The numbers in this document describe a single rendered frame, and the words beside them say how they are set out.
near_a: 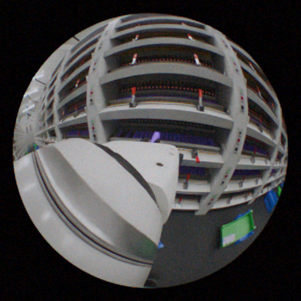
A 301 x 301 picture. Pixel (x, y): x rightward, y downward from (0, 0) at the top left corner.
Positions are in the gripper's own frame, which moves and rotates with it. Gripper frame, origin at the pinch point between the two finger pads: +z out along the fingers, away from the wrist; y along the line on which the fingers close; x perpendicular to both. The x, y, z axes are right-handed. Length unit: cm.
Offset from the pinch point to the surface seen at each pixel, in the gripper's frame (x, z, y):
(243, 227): -52, -2, 74
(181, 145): -3.7, 22.8, 8.9
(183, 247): -61, -1, 24
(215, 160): -8.1, 19.4, 25.4
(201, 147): -3.7, 22.7, 18.2
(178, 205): -45, 27, 15
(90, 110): 12.4, 16.4, -36.0
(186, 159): -8.5, 19.2, 11.0
